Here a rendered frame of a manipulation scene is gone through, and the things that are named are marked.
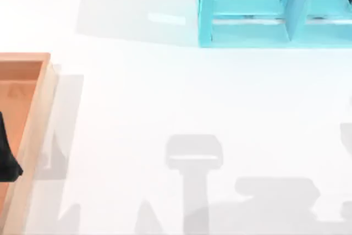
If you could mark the shallow salmon-coloured box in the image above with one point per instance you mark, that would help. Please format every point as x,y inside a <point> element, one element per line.
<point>30,103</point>

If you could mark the light blue rack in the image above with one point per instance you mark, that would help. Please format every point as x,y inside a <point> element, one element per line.
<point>247,6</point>

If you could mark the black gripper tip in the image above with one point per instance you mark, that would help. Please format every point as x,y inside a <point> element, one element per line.
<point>6,160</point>

